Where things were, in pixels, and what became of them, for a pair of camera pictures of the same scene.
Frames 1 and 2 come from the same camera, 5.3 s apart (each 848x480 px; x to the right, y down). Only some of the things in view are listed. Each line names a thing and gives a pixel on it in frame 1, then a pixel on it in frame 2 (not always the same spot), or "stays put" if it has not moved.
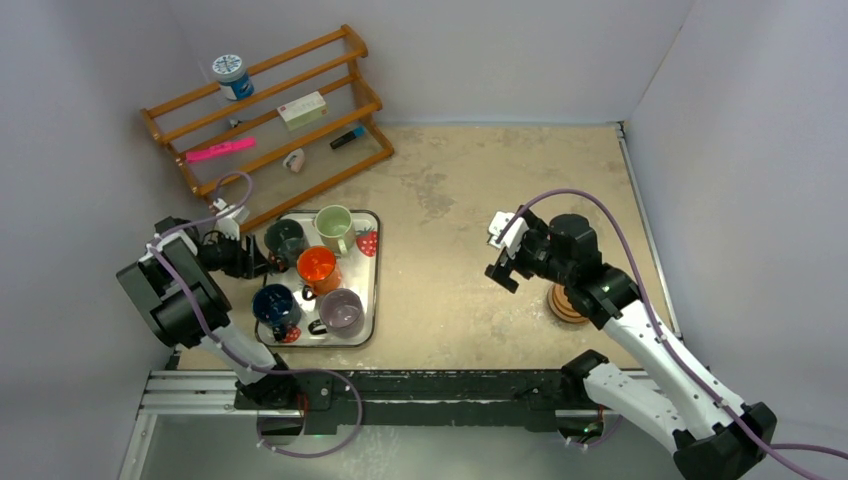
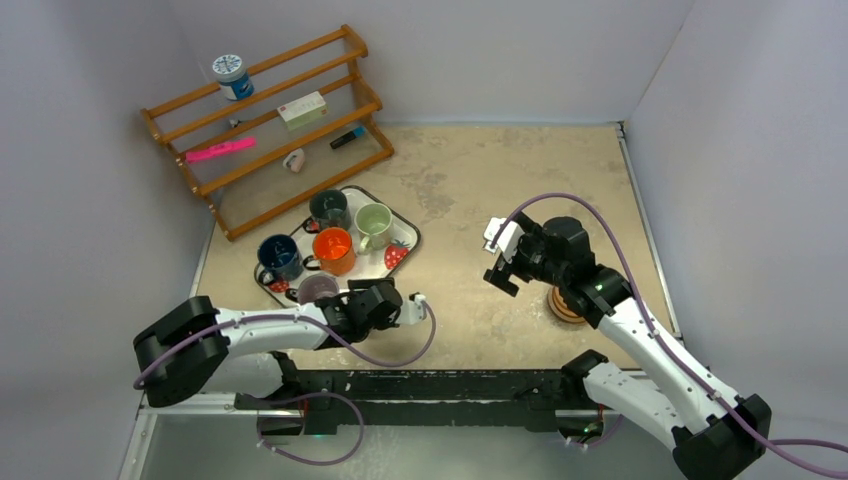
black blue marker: (357, 132) stays put
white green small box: (304, 111) stays put
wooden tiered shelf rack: (273, 135) stays put
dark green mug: (284, 239) -> (328, 208)
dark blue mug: (277, 306) -> (281, 259)
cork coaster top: (561, 306) stays put
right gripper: (512, 257) stays put
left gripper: (248, 262) -> (357, 287)
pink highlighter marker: (230, 146) stays put
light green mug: (335, 227) -> (374, 223)
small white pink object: (295, 160) stays put
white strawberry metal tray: (327, 294) -> (404, 233)
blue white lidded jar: (230, 71) stays put
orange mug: (318, 267) -> (333, 252)
